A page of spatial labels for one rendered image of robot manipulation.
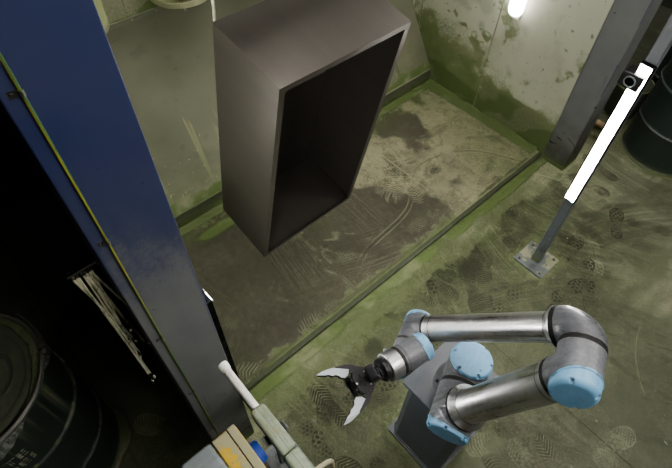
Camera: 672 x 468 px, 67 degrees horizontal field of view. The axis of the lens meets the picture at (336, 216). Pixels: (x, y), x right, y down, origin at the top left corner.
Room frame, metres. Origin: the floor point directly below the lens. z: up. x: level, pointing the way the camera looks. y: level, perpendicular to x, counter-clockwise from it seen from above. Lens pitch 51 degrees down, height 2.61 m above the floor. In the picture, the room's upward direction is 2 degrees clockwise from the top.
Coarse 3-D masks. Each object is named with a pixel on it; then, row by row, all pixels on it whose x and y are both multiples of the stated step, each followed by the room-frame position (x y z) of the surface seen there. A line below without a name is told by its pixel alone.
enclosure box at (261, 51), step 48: (288, 0) 1.67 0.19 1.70; (336, 0) 1.71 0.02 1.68; (384, 0) 1.76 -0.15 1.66; (240, 48) 1.40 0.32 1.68; (288, 48) 1.44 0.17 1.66; (336, 48) 1.47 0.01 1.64; (384, 48) 1.75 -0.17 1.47; (240, 96) 1.42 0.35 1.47; (288, 96) 1.84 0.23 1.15; (336, 96) 1.94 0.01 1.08; (384, 96) 1.72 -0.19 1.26; (240, 144) 1.46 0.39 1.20; (288, 144) 1.93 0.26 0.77; (336, 144) 1.93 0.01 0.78; (240, 192) 1.51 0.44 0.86; (288, 192) 1.83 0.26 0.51; (336, 192) 1.87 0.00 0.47
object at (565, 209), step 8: (664, 32) 1.76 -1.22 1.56; (656, 40) 1.77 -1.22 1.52; (664, 40) 1.75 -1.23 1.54; (656, 48) 1.76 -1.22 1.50; (664, 48) 1.74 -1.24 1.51; (648, 56) 1.77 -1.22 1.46; (656, 56) 1.75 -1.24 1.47; (664, 56) 1.76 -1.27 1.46; (656, 64) 1.74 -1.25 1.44; (640, 96) 1.77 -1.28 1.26; (568, 200) 1.76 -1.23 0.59; (560, 208) 1.77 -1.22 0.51; (568, 208) 1.74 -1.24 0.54; (560, 216) 1.75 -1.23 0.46; (552, 224) 1.77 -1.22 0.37; (560, 224) 1.74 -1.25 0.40; (552, 232) 1.75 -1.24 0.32; (544, 240) 1.76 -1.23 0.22; (552, 240) 1.76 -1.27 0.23; (544, 248) 1.74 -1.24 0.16; (536, 256) 1.76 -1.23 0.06
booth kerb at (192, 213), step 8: (424, 72) 3.43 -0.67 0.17; (416, 80) 3.37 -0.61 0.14; (424, 80) 3.44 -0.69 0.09; (400, 88) 3.24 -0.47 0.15; (408, 88) 3.31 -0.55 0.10; (392, 96) 3.18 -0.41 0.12; (400, 96) 3.25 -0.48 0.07; (384, 104) 3.13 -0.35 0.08; (216, 192) 2.10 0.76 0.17; (208, 200) 2.05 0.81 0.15; (216, 200) 2.08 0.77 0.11; (192, 208) 1.97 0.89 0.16; (200, 208) 2.00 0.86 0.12; (208, 208) 2.04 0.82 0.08; (176, 216) 1.90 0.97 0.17; (184, 216) 1.93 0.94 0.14; (192, 216) 1.96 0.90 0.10; (184, 224) 1.91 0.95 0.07
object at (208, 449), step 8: (208, 448) 0.23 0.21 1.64; (200, 456) 0.22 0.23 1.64; (208, 456) 0.22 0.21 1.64; (216, 456) 0.22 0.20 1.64; (184, 464) 0.20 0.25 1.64; (192, 464) 0.20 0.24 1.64; (200, 464) 0.20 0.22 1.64; (208, 464) 0.21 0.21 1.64; (216, 464) 0.21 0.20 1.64; (224, 464) 0.21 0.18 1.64
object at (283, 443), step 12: (228, 372) 0.56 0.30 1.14; (240, 384) 0.53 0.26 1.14; (252, 396) 0.50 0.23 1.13; (252, 408) 0.46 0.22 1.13; (264, 408) 0.46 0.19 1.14; (264, 420) 0.43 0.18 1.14; (276, 420) 0.43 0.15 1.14; (264, 432) 0.40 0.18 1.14; (276, 432) 0.40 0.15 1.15; (276, 444) 0.37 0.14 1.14; (288, 444) 0.37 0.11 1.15; (288, 456) 0.34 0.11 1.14; (300, 456) 0.34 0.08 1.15
